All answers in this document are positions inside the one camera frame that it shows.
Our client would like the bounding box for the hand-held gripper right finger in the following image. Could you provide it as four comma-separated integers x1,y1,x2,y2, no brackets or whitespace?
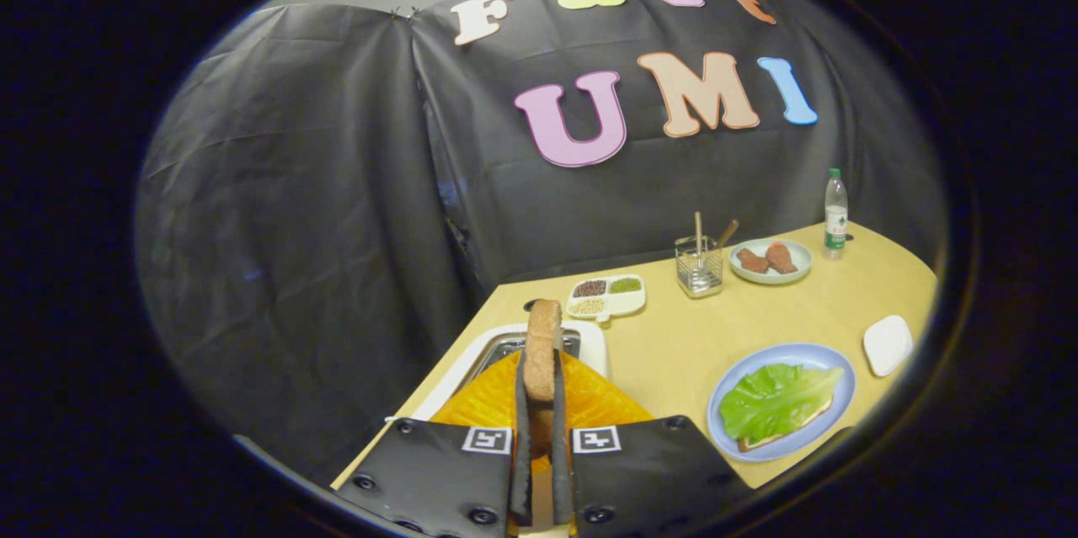
551,350,755,538

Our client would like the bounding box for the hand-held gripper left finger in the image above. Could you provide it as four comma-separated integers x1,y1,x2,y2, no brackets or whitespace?
335,350,535,538

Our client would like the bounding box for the toasted bread slice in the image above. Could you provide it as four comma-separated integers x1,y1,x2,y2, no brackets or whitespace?
523,299,563,459

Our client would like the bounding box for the green lettuce leaf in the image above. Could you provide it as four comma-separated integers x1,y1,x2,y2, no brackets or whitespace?
718,364,845,443

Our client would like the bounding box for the white toaster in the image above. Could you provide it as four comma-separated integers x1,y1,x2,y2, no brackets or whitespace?
385,321,609,423

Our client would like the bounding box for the white divided condiment dish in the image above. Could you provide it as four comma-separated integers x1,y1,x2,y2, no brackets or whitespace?
566,274,647,323

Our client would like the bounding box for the white bread slice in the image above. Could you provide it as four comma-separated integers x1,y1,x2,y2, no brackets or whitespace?
738,403,835,453

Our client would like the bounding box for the blue plate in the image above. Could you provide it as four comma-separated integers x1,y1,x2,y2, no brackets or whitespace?
707,343,857,462

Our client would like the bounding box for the pale green plate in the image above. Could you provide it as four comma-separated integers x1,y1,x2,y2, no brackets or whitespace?
728,238,814,285

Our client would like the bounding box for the small white plate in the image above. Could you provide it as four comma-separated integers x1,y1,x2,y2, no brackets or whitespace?
862,315,914,377

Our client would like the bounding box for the clear water bottle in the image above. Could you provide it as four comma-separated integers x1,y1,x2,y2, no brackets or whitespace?
824,168,849,260

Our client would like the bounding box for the wire mesh utensil holder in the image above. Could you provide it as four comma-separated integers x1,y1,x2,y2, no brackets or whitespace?
675,236,725,299

